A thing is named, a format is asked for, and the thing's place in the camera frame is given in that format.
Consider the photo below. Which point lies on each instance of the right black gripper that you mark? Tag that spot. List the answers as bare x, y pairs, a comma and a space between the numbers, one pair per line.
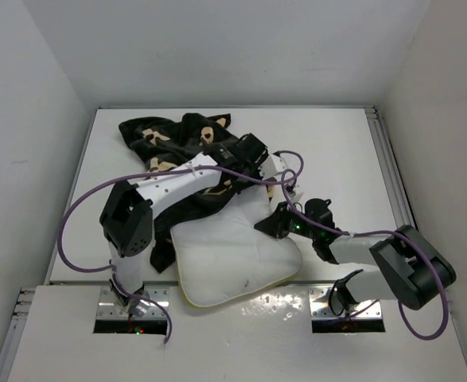
275, 224

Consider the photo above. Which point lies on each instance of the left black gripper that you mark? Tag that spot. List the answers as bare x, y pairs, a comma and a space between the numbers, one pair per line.
239, 187

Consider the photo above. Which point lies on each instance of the white pillow with yellow edge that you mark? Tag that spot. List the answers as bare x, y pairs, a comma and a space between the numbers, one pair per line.
222, 257

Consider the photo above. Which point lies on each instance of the black pillowcase with beige flowers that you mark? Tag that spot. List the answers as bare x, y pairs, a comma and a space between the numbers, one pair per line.
162, 145

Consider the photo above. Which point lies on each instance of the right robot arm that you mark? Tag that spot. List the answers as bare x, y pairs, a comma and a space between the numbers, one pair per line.
401, 273

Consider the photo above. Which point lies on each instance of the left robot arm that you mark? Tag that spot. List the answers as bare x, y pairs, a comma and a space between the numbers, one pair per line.
196, 189

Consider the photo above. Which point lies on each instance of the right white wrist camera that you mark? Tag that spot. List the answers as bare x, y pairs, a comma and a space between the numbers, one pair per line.
295, 194

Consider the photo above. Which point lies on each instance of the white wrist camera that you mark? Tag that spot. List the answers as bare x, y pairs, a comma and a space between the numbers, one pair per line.
295, 194
275, 171

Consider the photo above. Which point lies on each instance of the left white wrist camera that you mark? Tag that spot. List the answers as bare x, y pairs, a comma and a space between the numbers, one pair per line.
275, 171

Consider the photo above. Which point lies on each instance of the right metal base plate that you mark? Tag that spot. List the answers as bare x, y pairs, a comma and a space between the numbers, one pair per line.
325, 309

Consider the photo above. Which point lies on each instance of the metal base plate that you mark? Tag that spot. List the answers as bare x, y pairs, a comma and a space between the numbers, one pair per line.
325, 309
110, 309

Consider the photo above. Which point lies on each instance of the aluminium table frame rail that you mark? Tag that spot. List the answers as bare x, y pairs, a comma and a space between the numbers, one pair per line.
396, 191

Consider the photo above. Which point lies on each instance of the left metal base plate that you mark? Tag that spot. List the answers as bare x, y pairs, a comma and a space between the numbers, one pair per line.
110, 309

